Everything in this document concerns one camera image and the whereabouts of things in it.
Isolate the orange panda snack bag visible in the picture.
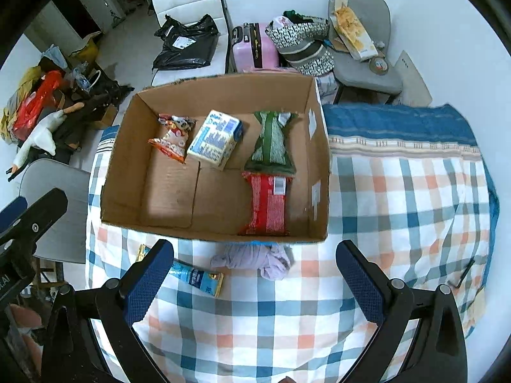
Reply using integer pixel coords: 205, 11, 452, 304
148, 114, 196, 163

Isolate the lilac cloth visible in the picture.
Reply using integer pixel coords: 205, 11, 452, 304
210, 244, 292, 281

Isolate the red floral snack bag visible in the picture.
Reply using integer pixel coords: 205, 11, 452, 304
239, 171, 293, 236

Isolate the left hand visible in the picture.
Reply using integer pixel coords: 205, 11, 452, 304
10, 304, 42, 375

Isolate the grey chair left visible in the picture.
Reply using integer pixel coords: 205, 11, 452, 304
20, 158, 90, 264

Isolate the grey chair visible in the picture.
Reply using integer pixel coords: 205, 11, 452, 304
328, 0, 403, 99
20, 158, 90, 264

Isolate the white goose plush toy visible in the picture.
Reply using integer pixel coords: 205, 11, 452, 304
6, 102, 85, 175

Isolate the red plastic bag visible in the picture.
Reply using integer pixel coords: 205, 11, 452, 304
12, 70, 63, 141

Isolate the cardboard box with blue print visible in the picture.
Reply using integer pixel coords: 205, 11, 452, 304
101, 72, 330, 243

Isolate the blue gold snack tube pack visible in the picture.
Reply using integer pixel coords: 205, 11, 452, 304
135, 244, 225, 298

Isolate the plaid checkered tablecloth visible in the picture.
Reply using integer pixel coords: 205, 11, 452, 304
83, 102, 501, 383

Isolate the blue white tissue pack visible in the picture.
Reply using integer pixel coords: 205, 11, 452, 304
187, 110, 243, 170

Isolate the black plastic bag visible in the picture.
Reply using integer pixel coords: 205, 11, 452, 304
152, 14, 219, 70

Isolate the green snack bag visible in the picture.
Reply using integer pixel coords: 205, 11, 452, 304
244, 111, 298, 176

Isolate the white chair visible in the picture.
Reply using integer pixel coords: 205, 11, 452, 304
151, 0, 231, 86

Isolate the pink suitcase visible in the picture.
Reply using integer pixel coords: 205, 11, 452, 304
230, 23, 279, 72

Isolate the patterned tote bag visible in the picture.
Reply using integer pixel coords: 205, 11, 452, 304
265, 11, 335, 77

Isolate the grey chair back right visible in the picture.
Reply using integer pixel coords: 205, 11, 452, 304
328, 0, 403, 99

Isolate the yellow chips bag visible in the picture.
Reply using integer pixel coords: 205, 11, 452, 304
332, 5, 378, 61

